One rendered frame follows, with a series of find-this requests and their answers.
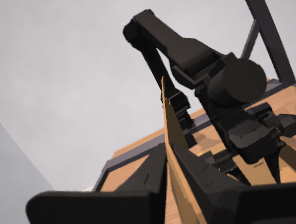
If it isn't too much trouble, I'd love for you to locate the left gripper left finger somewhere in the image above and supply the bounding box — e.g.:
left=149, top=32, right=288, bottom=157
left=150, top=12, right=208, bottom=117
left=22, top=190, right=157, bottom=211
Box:
left=25, top=143, right=168, bottom=224

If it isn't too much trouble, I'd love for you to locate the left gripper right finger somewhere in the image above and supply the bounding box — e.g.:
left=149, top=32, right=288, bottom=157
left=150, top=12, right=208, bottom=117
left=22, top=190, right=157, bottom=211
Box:
left=171, top=143, right=296, bottom=224

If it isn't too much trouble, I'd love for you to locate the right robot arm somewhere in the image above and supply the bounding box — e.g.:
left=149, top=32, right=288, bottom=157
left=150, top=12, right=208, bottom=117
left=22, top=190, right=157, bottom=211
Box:
left=123, top=9, right=285, bottom=165

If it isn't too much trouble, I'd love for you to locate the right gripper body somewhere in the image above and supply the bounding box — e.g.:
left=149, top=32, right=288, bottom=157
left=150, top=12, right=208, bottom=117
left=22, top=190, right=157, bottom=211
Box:
left=199, top=106, right=296, bottom=172

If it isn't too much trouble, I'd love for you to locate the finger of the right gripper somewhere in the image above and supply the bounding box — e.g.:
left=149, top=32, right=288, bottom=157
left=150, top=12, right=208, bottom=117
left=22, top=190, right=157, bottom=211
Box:
left=264, top=140, right=286, bottom=183
left=223, top=161, right=251, bottom=186

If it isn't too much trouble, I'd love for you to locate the black metal overhead frame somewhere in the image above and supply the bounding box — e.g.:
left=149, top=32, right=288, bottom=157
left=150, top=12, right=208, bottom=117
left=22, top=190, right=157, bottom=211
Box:
left=240, top=0, right=296, bottom=89

